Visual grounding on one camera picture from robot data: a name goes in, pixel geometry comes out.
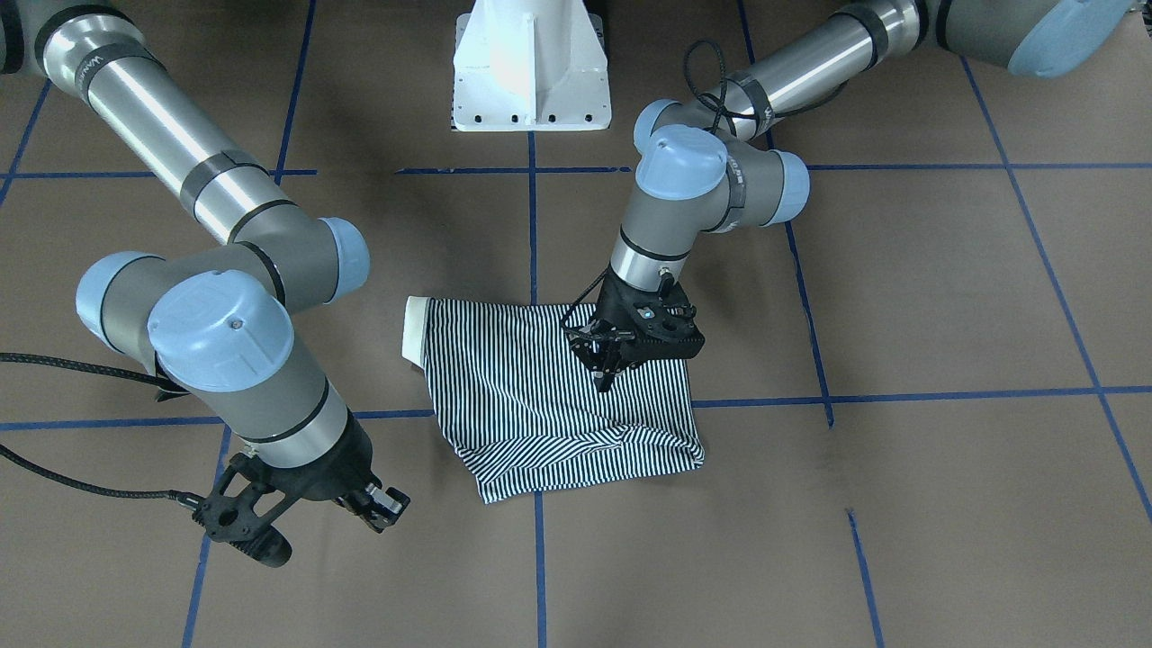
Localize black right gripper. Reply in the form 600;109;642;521
262;419;411;534

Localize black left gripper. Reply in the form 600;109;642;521
564;269;679;393

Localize blue white striped polo shirt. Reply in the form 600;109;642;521
400;296;707;504

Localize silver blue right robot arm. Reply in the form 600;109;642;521
3;1;409;542

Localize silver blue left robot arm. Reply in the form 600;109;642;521
563;1;1131;393

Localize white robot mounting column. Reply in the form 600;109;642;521
450;1;613;131

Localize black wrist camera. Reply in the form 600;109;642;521
626;282;707;362
191;453;297;568

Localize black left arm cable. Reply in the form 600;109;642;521
560;266;613;330

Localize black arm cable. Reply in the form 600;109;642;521
560;266;613;330
0;351;204;507

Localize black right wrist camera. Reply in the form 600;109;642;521
191;453;297;568

